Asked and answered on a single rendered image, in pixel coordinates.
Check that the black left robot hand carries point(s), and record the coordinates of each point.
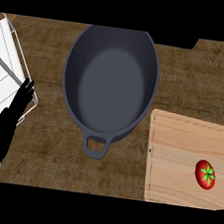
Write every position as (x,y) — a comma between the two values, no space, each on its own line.
(8,120)

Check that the pale wooden cutting board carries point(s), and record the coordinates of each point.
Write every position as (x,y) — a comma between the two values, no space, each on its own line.
(177,159)

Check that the red tomato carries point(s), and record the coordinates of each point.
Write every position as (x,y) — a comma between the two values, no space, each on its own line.
(205,174)

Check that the black appliance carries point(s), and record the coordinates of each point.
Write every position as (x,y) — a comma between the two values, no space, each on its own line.
(175,40)

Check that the dark grey oval pot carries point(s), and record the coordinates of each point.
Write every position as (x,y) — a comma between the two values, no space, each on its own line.
(109,83)

